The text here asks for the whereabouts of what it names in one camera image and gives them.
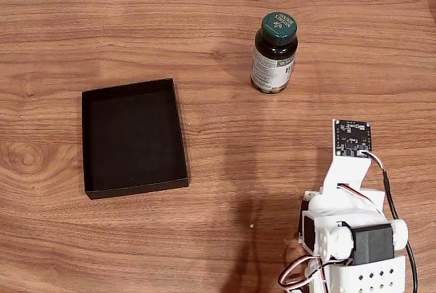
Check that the black camera board white mount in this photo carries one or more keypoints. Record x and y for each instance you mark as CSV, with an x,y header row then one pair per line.
x,y
352,138

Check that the green pill bottle white label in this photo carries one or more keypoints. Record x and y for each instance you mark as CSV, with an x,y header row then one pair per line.
x,y
272,68

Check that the black shallow cardboard box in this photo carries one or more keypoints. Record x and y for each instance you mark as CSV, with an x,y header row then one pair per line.
x,y
134,139

